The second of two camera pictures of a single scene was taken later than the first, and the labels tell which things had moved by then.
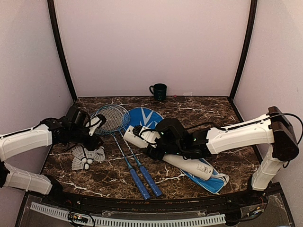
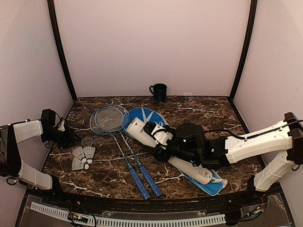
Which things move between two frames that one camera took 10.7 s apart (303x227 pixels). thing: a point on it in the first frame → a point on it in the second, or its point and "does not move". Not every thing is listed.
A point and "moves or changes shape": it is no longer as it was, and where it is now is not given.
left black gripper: x=93 y=145 → x=69 y=138
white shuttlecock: x=77 y=164 does not move
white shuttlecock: x=79 y=152 does not move
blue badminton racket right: x=116 y=118 does not move
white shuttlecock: x=90 y=155 does not move
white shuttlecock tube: x=200 y=170 moves or changes shape
